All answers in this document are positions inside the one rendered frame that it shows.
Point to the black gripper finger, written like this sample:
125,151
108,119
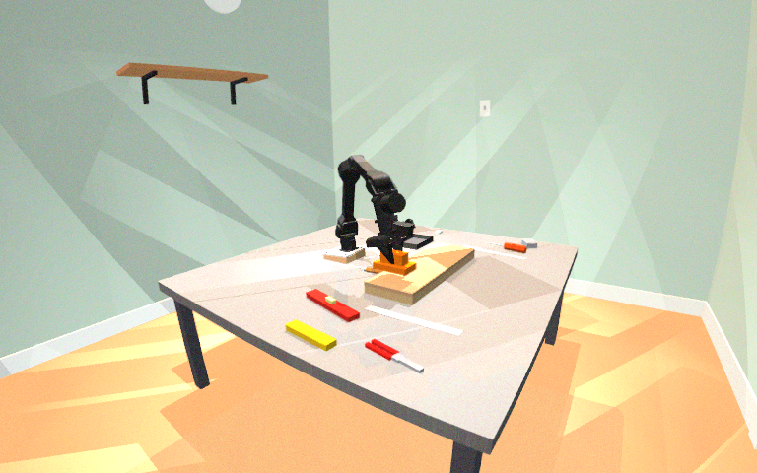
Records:
398,243
386,250

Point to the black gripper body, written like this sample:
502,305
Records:
383,237

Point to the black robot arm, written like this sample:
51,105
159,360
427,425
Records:
386,200

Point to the yellow flat bar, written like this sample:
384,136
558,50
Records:
312,335

